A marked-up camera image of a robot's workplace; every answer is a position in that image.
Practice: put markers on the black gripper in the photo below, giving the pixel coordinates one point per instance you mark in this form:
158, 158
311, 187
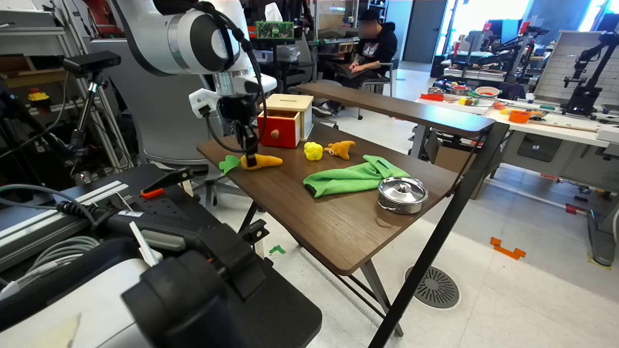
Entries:
240, 112

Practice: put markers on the orange plush carrot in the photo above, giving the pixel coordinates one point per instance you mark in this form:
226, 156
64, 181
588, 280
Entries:
259, 160

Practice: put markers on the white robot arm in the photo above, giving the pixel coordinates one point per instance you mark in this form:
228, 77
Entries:
209, 36

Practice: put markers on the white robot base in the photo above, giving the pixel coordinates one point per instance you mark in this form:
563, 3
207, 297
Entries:
91, 315

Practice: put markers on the red wooden drawer box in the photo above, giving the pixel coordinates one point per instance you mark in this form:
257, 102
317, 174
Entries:
286, 119

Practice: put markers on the yellow plush toy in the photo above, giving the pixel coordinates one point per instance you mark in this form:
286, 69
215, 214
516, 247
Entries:
311, 150

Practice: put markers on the orange plush toy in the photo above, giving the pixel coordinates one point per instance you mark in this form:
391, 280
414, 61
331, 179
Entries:
340, 148

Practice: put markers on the left orange clamp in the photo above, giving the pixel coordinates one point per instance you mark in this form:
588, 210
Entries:
151, 193

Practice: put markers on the green tape marker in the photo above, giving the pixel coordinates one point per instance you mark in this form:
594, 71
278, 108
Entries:
276, 249

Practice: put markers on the green cloth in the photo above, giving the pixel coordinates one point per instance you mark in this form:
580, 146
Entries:
363, 175

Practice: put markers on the seated person in black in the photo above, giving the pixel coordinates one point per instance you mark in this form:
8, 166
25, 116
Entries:
371, 54

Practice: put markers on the round floor drain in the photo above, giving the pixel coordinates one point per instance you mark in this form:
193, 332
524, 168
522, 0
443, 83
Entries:
437, 288

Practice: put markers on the orange floor tape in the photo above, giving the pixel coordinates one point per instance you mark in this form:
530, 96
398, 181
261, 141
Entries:
499, 247

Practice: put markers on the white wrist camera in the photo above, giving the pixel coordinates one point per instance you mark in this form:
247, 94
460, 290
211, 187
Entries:
203, 100

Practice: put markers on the left aluminium rail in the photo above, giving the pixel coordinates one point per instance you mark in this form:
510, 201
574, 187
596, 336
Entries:
68, 208

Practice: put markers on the black camera tripod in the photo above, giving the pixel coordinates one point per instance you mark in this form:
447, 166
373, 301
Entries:
95, 110

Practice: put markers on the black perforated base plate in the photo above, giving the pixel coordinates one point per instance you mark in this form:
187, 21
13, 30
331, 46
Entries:
211, 288

